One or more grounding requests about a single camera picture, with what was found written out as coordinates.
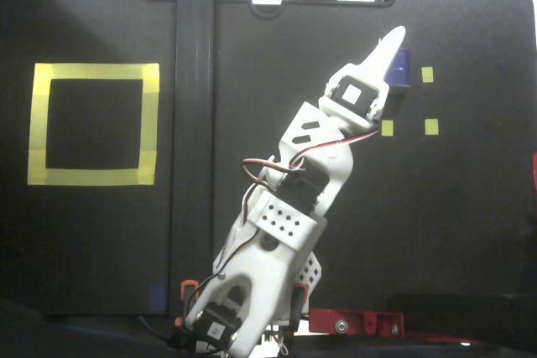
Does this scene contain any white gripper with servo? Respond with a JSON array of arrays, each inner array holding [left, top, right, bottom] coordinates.
[[317, 25, 408, 128]]

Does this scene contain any blue white USB charger block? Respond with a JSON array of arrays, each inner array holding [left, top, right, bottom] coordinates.
[[384, 47, 413, 95]]

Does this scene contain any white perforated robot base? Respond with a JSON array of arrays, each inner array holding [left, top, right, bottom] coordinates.
[[211, 248, 324, 332]]

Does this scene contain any black flat divider strip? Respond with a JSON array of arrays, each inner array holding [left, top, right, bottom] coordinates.
[[167, 0, 217, 318]]

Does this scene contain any orange black base clamp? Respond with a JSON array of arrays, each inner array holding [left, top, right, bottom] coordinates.
[[293, 284, 310, 329]]

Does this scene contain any red screw clamp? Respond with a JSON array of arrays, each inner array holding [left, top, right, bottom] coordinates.
[[364, 311, 406, 339]]

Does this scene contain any yellow tape square outline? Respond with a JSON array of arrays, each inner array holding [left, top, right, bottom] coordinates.
[[27, 62, 161, 187]]

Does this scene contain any orange black table clamp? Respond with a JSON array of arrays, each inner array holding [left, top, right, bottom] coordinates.
[[179, 278, 201, 329]]

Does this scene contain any blue tape piece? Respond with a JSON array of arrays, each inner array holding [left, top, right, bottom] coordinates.
[[149, 284, 167, 313]]

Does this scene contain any red angle bracket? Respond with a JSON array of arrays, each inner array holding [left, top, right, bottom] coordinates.
[[309, 309, 370, 336]]

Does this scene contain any black power cable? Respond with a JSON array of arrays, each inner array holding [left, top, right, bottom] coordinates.
[[138, 314, 185, 349]]

